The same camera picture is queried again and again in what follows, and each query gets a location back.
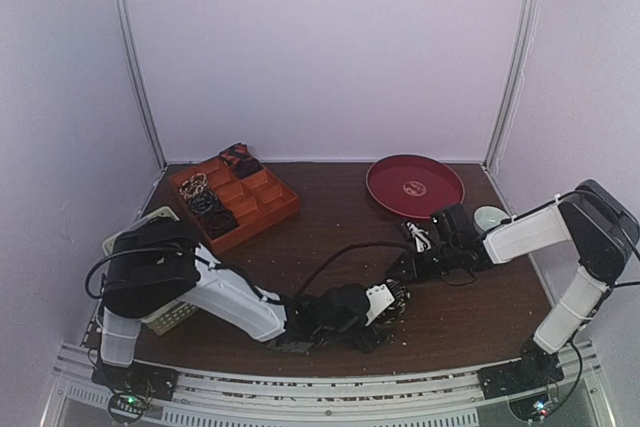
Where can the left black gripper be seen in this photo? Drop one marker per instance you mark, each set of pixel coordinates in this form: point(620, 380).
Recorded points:
point(373, 340)

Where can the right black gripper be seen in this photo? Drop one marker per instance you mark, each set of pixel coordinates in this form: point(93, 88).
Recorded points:
point(413, 264)

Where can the black white floral tie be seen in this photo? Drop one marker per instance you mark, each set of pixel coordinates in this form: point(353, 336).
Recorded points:
point(394, 311)

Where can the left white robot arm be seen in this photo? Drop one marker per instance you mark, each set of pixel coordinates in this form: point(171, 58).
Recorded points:
point(166, 260)

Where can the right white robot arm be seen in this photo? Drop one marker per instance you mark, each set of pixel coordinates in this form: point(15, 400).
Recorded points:
point(604, 234)

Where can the red round plate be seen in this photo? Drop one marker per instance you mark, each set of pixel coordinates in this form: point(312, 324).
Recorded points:
point(414, 186)

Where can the small celadon bowl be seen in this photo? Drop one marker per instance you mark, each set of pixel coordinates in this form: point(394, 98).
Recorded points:
point(487, 217)

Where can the dark rolled tie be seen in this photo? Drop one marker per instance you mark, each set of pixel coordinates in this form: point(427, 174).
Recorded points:
point(218, 223)

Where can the pale green perforated basket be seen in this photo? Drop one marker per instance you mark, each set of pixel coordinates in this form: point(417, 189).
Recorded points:
point(175, 312)

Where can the black white rolled tie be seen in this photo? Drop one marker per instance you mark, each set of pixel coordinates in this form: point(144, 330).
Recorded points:
point(204, 203)

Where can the beige patterned rolled tie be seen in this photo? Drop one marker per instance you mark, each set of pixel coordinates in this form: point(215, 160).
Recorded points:
point(194, 186)

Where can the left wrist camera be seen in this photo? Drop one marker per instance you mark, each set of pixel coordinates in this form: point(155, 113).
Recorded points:
point(379, 297)

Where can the front aluminium rail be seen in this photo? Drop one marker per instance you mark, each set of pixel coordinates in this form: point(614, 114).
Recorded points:
point(441, 398)

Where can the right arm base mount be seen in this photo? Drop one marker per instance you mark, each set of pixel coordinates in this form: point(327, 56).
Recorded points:
point(526, 382)

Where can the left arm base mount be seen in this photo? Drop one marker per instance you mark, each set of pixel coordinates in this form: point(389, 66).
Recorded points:
point(132, 389)

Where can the right aluminium frame post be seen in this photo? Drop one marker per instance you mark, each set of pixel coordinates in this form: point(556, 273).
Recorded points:
point(509, 99)

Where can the aluminium frame post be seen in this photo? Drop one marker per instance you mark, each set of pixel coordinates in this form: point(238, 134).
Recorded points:
point(509, 99)
point(137, 82)

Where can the left aluminium frame post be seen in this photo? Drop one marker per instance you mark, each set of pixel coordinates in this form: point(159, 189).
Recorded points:
point(137, 82)

